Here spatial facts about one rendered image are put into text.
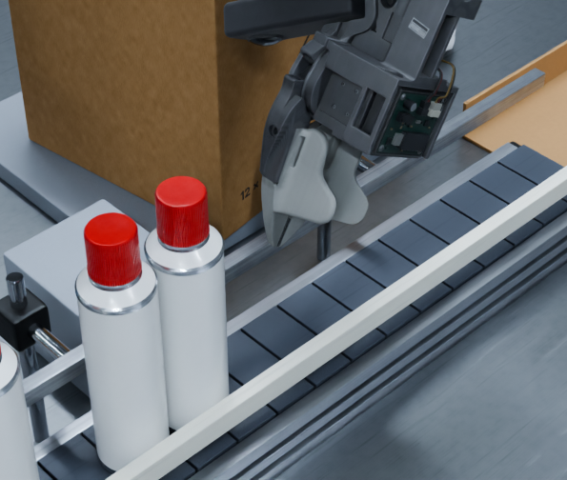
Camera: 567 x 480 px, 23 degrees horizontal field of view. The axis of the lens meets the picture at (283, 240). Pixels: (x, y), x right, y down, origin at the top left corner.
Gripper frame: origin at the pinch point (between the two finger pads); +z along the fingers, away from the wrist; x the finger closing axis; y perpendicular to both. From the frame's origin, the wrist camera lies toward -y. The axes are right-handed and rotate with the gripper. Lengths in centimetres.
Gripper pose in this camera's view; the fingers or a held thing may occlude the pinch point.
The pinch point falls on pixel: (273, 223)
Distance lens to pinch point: 96.1
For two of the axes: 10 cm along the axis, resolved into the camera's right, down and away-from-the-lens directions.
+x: 6.3, -0.1, 7.8
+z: -3.6, 8.8, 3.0
